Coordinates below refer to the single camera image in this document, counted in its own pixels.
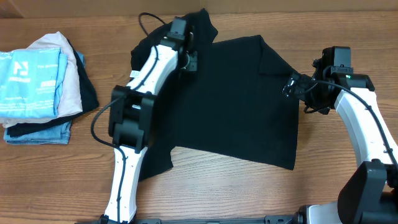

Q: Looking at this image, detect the black t-shirt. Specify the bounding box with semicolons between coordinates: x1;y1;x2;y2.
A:
140;10;299;180

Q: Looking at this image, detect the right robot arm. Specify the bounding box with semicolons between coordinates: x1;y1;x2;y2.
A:
283;46;397;223

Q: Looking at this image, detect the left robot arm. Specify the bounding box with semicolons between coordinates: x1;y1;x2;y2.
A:
99;17;197;223

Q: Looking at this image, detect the black folded shirt in stack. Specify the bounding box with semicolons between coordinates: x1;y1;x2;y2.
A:
7;40;99;137

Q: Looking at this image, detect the beige folded shirt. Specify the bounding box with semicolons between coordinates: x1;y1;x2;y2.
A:
1;32;83;128

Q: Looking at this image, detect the blue denim folded garment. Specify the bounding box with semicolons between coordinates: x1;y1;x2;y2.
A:
3;51;86;146

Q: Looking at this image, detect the light blue printed folded shirt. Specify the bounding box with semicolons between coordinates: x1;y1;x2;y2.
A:
1;48;68;119

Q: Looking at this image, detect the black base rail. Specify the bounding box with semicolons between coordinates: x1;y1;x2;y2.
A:
76;214;312;224

